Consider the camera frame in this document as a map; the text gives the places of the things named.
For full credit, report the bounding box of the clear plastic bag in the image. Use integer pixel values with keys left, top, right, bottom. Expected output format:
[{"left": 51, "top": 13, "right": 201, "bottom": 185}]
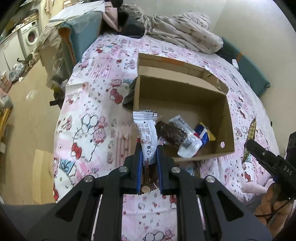
[{"left": 9, "top": 64, "right": 25, "bottom": 82}]

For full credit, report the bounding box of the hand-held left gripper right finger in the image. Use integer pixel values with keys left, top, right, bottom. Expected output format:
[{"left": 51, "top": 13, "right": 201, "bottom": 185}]
[{"left": 157, "top": 145, "right": 273, "bottom": 241}]

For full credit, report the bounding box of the cardboard box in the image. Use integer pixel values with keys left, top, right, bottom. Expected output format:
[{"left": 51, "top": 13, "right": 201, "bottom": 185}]
[{"left": 132, "top": 53, "right": 235, "bottom": 164}]

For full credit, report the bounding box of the person's right hand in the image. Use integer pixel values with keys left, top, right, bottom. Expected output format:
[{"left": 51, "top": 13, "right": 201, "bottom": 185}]
[{"left": 254, "top": 181, "right": 295, "bottom": 233}]

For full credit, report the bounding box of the black clothing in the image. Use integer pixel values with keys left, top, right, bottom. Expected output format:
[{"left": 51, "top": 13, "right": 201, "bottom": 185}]
[{"left": 118, "top": 11, "right": 147, "bottom": 39}]

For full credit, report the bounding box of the white kitchen cabinet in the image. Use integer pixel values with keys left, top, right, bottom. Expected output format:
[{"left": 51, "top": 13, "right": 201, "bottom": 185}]
[{"left": 0, "top": 35, "right": 25, "bottom": 72}]

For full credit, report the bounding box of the small brown carton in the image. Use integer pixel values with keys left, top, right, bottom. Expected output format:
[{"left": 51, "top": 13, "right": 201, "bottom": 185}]
[{"left": 20, "top": 13, "right": 38, "bottom": 24}]

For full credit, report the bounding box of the pink cloth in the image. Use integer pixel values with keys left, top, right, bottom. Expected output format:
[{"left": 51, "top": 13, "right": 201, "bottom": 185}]
[{"left": 103, "top": 3, "right": 123, "bottom": 32}]

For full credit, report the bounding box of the rumpled floral blanket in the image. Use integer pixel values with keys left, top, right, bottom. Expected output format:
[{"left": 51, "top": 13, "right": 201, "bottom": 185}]
[{"left": 120, "top": 5, "right": 223, "bottom": 55}]

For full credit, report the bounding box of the teal cushion with orange edge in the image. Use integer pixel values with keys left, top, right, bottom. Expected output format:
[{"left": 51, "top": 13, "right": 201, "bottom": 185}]
[{"left": 58, "top": 10, "right": 103, "bottom": 70}]

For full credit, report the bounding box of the black cable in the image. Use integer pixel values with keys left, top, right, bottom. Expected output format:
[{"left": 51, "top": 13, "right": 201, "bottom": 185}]
[{"left": 255, "top": 183, "right": 292, "bottom": 219}]

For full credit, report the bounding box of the light wooden board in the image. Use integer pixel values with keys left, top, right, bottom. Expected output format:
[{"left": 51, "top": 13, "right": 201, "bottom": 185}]
[{"left": 32, "top": 148, "right": 56, "bottom": 204}]

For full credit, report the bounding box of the dark cloth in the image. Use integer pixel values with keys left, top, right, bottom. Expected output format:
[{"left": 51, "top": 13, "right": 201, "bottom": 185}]
[{"left": 122, "top": 77, "right": 138, "bottom": 107}]

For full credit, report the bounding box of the dark brown chocolate bar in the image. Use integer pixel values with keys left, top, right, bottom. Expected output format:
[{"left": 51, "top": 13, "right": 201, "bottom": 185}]
[{"left": 155, "top": 120, "right": 188, "bottom": 147}]

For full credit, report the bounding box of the hanging beige towel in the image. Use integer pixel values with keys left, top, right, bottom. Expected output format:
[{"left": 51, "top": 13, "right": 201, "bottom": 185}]
[{"left": 44, "top": 0, "right": 56, "bottom": 14}]

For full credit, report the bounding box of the blue yellow snack packet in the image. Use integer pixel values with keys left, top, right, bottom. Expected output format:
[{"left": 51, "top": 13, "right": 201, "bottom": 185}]
[{"left": 194, "top": 122, "right": 216, "bottom": 146}]

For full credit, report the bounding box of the white washing machine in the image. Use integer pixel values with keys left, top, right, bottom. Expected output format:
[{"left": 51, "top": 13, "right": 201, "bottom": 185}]
[{"left": 17, "top": 21, "right": 43, "bottom": 61}]

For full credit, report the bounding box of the white flat board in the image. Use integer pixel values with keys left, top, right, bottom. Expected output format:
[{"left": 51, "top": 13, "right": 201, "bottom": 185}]
[{"left": 47, "top": 2, "right": 105, "bottom": 24}]

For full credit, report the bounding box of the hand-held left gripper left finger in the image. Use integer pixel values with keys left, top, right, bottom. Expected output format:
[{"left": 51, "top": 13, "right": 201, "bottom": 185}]
[{"left": 25, "top": 142, "right": 144, "bottom": 241}]

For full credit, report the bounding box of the plaid brown snack packet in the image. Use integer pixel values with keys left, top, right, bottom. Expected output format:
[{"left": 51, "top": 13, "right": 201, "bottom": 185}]
[{"left": 241, "top": 116, "right": 258, "bottom": 164}]

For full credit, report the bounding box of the plastic covered furniture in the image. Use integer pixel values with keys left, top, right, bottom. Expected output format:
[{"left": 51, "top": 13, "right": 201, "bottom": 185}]
[{"left": 35, "top": 22, "right": 72, "bottom": 88}]

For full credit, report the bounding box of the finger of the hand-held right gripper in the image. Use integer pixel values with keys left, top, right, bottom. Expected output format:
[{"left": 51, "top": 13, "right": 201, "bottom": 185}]
[
  {"left": 287, "top": 131, "right": 296, "bottom": 161},
  {"left": 245, "top": 139, "right": 280, "bottom": 173}
]

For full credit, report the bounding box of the long white biscuit packet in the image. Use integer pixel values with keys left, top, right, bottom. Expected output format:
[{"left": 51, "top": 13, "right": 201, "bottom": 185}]
[{"left": 132, "top": 111, "right": 160, "bottom": 196}]

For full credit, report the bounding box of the teal folded mattress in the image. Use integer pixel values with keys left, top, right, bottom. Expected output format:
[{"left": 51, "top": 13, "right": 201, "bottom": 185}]
[{"left": 216, "top": 37, "right": 271, "bottom": 96}]

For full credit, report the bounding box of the clear plastic snack packet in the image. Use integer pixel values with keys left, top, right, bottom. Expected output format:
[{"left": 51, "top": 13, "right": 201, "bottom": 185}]
[{"left": 177, "top": 133, "right": 203, "bottom": 159}]

